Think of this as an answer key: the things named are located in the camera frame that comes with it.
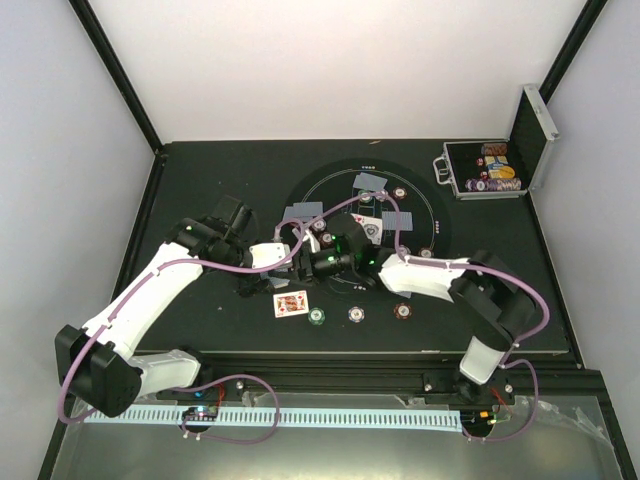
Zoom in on ace of spades card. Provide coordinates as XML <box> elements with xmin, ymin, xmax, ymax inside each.
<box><xmin>362</xmin><ymin>218</ymin><xmax>383</xmax><ymax>245</ymax></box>

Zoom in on king of hearts card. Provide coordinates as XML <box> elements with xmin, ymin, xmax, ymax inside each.
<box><xmin>273</xmin><ymin>290</ymin><xmax>309</xmax><ymax>318</ymax></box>

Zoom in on blue face-down community card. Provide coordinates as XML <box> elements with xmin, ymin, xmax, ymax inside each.
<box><xmin>381</xmin><ymin>211</ymin><xmax>414</xmax><ymax>232</ymax></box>

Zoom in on blue poker chip stack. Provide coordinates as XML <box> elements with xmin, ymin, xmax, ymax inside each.
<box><xmin>347</xmin><ymin>306</ymin><xmax>365</xmax><ymax>323</ymax></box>

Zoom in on green poker chip stack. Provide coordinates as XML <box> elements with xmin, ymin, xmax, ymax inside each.
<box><xmin>308</xmin><ymin>307</ymin><xmax>326</xmax><ymax>326</ymax></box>

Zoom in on red poker chip stack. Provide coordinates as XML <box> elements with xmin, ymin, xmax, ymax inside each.
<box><xmin>394</xmin><ymin>303</ymin><xmax>412</xmax><ymax>320</ymax></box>

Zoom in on nine of hearts card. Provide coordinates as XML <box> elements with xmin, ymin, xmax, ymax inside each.
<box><xmin>352</xmin><ymin>214</ymin><xmax>370</xmax><ymax>225</ymax></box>

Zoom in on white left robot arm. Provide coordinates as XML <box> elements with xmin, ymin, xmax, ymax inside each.
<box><xmin>54</xmin><ymin>218</ymin><xmax>287</xmax><ymax>417</ymax></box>

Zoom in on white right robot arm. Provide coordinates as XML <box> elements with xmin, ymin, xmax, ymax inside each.
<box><xmin>293</xmin><ymin>214</ymin><xmax>549</xmax><ymax>403</ymax></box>

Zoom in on round black poker mat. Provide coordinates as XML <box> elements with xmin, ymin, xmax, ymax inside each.
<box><xmin>281</xmin><ymin>158</ymin><xmax>454</xmax><ymax>303</ymax></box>

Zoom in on black left motor block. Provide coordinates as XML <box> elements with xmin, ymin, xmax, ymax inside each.
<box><xmin>210</xmin><ymin>195</ymin><xmax>253</xmax><ymax>238</ymax></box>

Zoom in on purple chips row in case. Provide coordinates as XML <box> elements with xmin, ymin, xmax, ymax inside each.
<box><xmin>465</xmin><ymin>178</ymin><xmax>522</xmax><ymax>192</ymax></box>

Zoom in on aluminium poker case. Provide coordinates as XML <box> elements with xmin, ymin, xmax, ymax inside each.
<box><xmin>432</xmin><ymin>84</ymin><xmax>560</xmax><ymax>200</ymax></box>

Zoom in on card boxes in case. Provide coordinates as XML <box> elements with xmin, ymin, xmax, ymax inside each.
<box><xmin>484</xmin><ymin>156</ymin><xmax>516</xmax><ymax>179</ymax></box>

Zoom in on brown chips row in case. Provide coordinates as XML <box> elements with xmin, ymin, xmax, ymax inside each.
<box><xmin>481</xmin><ymin>142</ymin><xmax>508</xmax><ymax>156</ymax></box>

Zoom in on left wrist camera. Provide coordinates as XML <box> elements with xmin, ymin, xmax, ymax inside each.
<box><xmin>249</xmin><ymin>242</ymin><xmax>292</xmax><ymax>270</ymax></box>

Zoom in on white slotted cable duct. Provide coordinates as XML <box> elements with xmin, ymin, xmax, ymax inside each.
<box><xmin>85</xmin><ymin>405</ymin><xmax>462</xmax><ymax>433</ymax></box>

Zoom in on black aluminium rail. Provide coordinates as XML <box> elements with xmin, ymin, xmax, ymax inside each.
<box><xmin>195</xmin><ymin>352</ymin><xmax>609</xmax><ymax>401</ymax></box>

